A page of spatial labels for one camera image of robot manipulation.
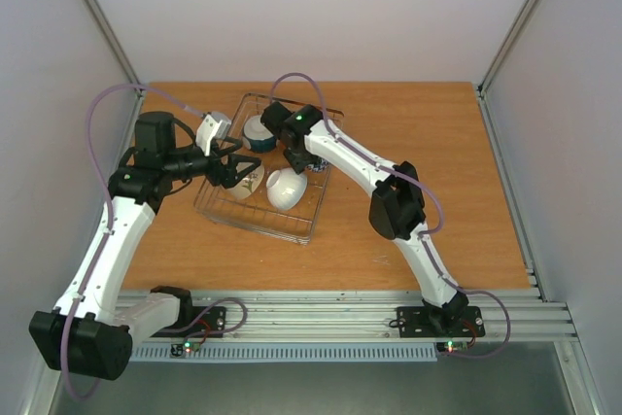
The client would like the floral cream bowl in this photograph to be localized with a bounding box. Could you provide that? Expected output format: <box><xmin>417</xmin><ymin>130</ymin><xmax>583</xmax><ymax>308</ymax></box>
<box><xmin>225</xmin><ymin>163</ymin><xmax>265</xmax><ymax>200</ymax></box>

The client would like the teal and white bowl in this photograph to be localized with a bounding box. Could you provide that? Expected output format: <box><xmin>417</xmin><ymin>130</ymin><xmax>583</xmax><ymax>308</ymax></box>
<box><xmin>242</xmin><ymin>115</ymin><xmax>276</xmax><ymax>154</ymax></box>

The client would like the red patterned small dish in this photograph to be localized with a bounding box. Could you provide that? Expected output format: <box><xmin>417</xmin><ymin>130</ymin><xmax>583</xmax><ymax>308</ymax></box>
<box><xmin>306</xmin><ymin>157</ymin><xmax>329</xmax><ymax>174</ymax></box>

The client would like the chrome wire dish rack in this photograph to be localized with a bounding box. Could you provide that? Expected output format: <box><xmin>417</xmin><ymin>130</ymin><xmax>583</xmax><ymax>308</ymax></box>
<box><xmin>194</xmin><ymin>92</ymin><xmax>330</xmax><ymax>245</ymax></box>

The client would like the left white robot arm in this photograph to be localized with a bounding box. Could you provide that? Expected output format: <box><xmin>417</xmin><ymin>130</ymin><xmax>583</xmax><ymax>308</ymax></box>
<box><xmin>29</xmin><ymin>112</ymin><xmax>260</xmax><ymax>380</ymax></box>

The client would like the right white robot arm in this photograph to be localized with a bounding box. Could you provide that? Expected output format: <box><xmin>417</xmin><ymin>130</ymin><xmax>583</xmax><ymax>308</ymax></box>
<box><xmin>260</xmin><ymin>101</ymin><xmax>468</xmax><ymax>336</ymax></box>

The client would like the left controller board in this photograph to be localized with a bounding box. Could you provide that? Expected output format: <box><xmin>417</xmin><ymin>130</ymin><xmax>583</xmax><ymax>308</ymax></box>
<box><xmin>169</xmin><ymin>341</ymin><xmax>202</xmax><ymax>358</ymax></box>

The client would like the controller board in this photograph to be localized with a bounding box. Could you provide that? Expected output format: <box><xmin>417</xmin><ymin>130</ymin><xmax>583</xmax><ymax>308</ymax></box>
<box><xmin>436</xmin><ymin>340</ymin><xmax>474</xmax><ymax>354</ymax></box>
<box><xmin>169</xmin><ymin>341</ymin><xmax>202</xmax><ymax>358</ymax></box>

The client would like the right controller board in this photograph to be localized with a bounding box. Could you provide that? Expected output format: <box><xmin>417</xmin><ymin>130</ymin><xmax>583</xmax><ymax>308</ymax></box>
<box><xmin>436</xmin><ymin>340</ymin><xmax>474</xmax><ymax>354</ymax></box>

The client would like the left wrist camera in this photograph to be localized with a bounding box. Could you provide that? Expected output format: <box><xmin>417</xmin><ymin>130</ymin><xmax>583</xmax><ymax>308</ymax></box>
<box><xmin>194</xmin><ymin>112</ymin><xmax>231</xmax><ymax>156</ymax></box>

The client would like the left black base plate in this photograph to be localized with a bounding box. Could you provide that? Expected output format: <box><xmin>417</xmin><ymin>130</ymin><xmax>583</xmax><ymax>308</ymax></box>
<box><xmin>154</xmin><ymin>306</ymin><xmax>226</xmax><ymax>338</ymax></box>

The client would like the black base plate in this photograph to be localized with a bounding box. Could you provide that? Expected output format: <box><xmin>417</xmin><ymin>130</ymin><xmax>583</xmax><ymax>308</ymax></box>
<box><xmin>395</xmin><ymin>306</ymin><xmax>486</xmax><ymax>338</ymax></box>
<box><xmin>154</xmin><ymin>306</ymin><xmax>226</xmax><ymax>338</ymax></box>

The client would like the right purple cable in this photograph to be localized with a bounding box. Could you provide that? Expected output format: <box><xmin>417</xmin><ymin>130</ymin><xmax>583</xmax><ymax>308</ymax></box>
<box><xmin>269</xmin><ymin>72</ymin><xmax>511</xmax><ymax>359</ymax></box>

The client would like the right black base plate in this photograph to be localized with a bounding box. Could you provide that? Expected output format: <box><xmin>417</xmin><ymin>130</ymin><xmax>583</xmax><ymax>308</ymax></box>
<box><xmin>395</xmin><ymin>306</ymin><xmax>486</xmax><ymax>338</ymax></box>

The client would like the grey slotted cable duct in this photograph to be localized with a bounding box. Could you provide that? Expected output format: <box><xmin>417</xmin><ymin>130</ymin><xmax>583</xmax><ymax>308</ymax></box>
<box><xmin>130</xmin><ymin>342</ymin><xmax>437</xmax><ymax>364</ymax></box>

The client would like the left aluminium frame post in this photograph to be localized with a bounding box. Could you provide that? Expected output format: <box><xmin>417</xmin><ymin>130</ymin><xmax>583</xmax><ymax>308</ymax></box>
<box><xmin>82</xmin><ymin>0</ymin><xmax>140</xmax><ymax>84</ymax></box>

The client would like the aluminium frame post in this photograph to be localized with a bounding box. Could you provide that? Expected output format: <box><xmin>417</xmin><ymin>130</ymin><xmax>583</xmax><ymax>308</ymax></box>
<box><xmin>475</xmin><ymin>0</ymin><xmax>541</xmax><ymax>99</ymax></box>
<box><xmin>82</xmin><ymin>0</ymin><xmax>140</xmax><ymax>84</ymax></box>

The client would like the aluminium mounting rail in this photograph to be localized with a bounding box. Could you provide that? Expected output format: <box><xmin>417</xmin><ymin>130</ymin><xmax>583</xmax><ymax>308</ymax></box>
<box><xmin>46</xmin><ymin>288</ymin><xmax>579</xmax><ymax>344</ymax></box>

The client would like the right aluminium frame post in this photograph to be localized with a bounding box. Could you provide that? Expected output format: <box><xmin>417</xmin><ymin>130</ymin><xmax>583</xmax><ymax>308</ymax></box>
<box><xmin>475</xmin><ymin>0</ymin><xmax>541</xmax><ymax>99</ymax></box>

